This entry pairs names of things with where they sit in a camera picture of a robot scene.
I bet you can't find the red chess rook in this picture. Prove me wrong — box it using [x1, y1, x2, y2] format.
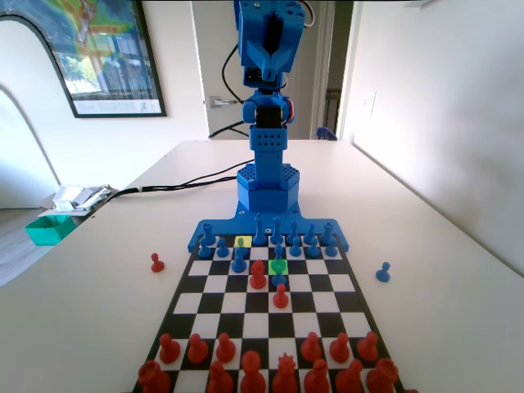
[366, 358, 400, 393]
[137, 359, 172, 393]

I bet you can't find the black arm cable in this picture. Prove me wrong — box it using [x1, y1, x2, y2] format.
[207, 43, 251, 140]

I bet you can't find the blue chess king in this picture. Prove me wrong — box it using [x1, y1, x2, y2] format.
[252, 212, 266, 247]

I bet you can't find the green plastic box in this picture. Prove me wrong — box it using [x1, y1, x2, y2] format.
[25, 215, 77, 246]

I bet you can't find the red chess queen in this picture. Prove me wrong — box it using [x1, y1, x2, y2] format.
[271, 354, 299, 393]

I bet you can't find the white curved arch structure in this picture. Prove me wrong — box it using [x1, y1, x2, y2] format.
[0, 11, 79, 210]

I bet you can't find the black table cable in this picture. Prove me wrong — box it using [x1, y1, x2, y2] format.
[138, 159, 253, 192]
[92, 174, 241, 210]

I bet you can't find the black and white chessboard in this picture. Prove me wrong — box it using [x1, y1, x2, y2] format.
[131, 235, 406, 393]

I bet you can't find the black framed map poster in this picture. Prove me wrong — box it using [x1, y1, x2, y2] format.
[0, 0, 168, 120]

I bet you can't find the blue chess queen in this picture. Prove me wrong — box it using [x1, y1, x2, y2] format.
[270, 216, 284, 246]

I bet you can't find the red chess bishop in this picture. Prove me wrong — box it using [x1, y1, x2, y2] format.
[206, 359, 235, 393]
[303, 359, 331, 393]

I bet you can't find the silver door handle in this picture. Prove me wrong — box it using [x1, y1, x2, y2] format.
[210, 95, 245, 109]

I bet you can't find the white door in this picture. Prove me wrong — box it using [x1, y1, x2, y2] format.
[191, 0, 328, 141]

